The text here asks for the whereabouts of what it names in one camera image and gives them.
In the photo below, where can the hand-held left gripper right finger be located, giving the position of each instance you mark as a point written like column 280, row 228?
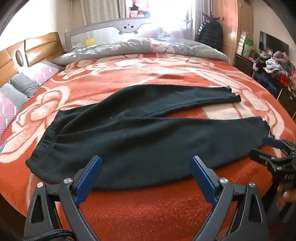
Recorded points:
column 203, row 178

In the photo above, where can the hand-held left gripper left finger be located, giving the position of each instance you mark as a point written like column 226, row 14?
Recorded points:
column 89, row 178

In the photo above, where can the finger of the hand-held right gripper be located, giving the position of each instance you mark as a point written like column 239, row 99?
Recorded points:
column 272, row 141
column 261, row 156

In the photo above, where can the black pants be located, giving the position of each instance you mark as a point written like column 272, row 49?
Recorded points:
column 138, row 139

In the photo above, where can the person's right hand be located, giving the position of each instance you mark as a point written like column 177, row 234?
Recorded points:
column 283, row 197

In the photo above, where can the dark low cabinet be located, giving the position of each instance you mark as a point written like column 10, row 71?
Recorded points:
column 268, row 83

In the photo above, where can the orange floral blanket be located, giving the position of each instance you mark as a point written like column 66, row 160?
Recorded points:
column 150, row 213

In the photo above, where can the pile of clothes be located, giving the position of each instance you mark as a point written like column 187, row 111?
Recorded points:
column 279, row 64

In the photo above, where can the black television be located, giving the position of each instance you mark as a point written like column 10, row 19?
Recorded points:
column 274, row 42

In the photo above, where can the stack of boxes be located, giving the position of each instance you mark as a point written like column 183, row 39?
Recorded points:
column 245, row 44

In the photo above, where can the pink and grey pillow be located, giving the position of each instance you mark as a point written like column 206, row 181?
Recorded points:
column 11, row 102
column 39, row 74

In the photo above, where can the black padded jacket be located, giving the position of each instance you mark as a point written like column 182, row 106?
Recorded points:
column 209, row 34

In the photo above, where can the wooden wardrobe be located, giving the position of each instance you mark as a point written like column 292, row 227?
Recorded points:
column 231, row 23

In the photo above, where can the yellow toy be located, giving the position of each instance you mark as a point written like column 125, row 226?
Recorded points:
column 90, row 41

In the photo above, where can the wooden headboard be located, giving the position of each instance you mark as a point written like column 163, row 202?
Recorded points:
column 39, row 46

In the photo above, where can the grey floral quilt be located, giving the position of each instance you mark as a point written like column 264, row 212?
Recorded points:
column 143, row 47

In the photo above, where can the beige curtain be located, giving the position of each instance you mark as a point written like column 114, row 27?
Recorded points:
column 101, row 11
column 203, row 11

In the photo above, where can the red boxes on windowsill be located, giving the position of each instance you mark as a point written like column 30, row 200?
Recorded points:
column 140, row 9

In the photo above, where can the grey bed guard rail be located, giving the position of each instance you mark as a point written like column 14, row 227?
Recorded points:
column 101, row 30

